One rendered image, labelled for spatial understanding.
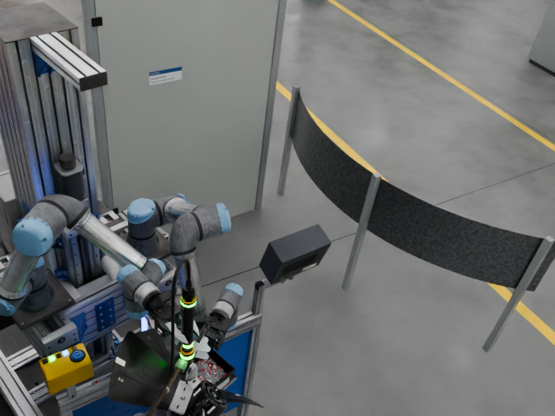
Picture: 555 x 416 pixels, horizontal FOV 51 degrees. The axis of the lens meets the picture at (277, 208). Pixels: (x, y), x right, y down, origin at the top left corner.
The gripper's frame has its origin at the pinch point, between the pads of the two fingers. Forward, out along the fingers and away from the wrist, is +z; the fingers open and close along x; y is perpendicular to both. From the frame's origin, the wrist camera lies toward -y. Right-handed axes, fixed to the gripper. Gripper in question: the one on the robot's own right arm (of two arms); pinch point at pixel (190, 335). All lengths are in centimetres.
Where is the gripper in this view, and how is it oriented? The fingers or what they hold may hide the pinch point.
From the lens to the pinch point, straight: 177.5
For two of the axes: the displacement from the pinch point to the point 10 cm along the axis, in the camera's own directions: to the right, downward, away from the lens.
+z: 6.9, 5.2, -5.1
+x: -7.2, 3.9, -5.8
